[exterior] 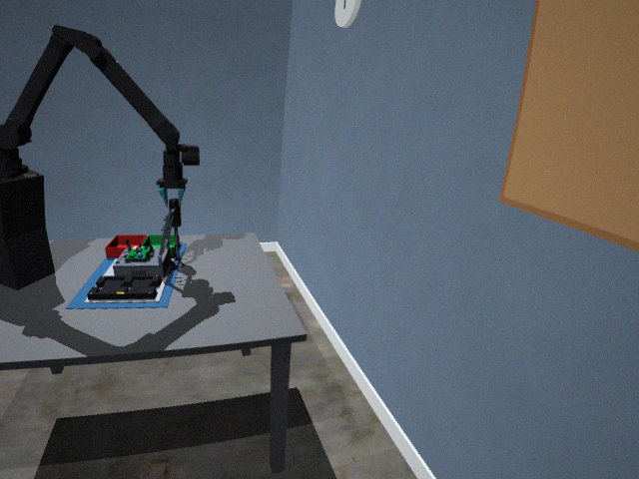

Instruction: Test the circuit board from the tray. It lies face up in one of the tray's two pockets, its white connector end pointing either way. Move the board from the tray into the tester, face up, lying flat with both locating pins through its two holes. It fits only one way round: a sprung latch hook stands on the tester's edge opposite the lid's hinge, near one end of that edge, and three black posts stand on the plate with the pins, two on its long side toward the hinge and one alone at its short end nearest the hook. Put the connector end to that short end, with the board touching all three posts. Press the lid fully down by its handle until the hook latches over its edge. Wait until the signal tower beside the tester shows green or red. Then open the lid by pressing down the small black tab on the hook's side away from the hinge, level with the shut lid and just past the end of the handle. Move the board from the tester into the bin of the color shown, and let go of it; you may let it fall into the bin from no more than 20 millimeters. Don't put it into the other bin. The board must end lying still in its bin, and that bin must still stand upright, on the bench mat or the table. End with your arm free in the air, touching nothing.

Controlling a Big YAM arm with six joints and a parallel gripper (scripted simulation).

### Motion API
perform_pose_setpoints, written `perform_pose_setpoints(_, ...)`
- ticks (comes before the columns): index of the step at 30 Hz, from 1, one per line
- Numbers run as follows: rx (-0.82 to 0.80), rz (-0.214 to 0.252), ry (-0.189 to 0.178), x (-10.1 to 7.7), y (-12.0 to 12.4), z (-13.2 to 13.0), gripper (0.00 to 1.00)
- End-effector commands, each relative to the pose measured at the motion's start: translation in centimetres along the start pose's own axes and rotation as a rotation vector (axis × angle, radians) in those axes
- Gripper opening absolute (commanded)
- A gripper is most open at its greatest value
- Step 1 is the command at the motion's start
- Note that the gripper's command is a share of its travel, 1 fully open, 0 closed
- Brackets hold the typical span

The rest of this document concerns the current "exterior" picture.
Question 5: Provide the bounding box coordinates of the green bin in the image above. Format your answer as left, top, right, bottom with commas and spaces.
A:
141, 235, 176, 257

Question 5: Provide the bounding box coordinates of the red bin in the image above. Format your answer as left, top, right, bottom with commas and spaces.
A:
105, 235, 147, 257

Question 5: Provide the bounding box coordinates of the green circuit board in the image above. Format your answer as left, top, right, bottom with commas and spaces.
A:
126, 246, 150, 259

